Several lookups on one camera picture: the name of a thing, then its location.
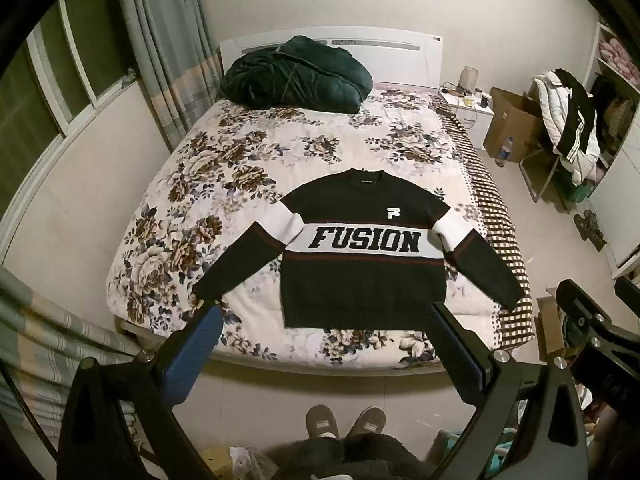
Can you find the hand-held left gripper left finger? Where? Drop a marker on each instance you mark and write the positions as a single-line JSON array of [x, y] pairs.
[[192, 357]]

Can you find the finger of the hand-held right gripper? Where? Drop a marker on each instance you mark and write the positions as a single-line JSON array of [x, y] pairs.
[[577, 302]]

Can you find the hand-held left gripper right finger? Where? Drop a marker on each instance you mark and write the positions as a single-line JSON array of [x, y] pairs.
[[465, 360]]

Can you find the black and white sweater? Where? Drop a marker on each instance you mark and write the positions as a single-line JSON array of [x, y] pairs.
[[350, 290]]

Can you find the small cardboard box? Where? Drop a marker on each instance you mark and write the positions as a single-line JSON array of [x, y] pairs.
[[552, 325]]

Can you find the patterned floor slippers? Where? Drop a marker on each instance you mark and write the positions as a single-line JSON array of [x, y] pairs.
[[590, 230]]

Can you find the brown checkered bed sheet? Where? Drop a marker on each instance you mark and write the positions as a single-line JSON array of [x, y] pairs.
[[500, 220]]

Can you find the person's right grey slipper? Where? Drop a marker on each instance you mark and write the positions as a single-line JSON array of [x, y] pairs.
[[367, 420]]

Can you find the person's grey slipper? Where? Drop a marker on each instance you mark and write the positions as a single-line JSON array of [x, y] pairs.
[[321, 420], [367, 420]]

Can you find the white plastic bag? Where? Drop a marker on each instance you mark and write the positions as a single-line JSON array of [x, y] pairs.
[[250, 465]]

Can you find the white wardrobe shelf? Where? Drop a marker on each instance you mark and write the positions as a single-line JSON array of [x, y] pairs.
[[622, 185]]

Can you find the folding chair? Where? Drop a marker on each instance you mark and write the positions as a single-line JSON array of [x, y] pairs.
[[537, 170]]

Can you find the person's left grey slipper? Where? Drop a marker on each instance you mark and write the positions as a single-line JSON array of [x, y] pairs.
[[321, 420]]

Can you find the person's dark trouser legs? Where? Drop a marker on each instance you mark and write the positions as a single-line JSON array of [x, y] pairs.
[[360, 460]]

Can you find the grey curtain with plaid band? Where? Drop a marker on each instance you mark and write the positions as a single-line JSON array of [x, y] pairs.
[[165, 60], [45, 330]]

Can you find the plastic water bottle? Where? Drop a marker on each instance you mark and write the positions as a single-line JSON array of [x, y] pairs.
[[505, 152]]

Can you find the black jacket with white stripe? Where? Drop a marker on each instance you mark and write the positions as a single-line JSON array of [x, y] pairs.
[[580, 110]]

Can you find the open cardboard box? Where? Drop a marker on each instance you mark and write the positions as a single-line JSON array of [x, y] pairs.
[[510, 120]]

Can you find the white nightstand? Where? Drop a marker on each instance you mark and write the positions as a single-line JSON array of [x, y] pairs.
[[475, 117]]

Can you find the pink folded bedding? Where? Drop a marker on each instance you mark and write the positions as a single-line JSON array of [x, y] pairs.
[[617, 57]]

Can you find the beige table lamp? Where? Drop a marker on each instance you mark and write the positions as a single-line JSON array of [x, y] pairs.
[[469, 79]]

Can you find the dark green duvet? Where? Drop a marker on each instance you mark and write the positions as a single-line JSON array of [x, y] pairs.
[[300, 77]]

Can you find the white bed headboard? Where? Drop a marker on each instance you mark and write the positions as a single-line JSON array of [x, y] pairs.
[[400, 60]]

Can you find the white framed window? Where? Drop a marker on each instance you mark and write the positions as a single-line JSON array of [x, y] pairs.
[[50, 85]]

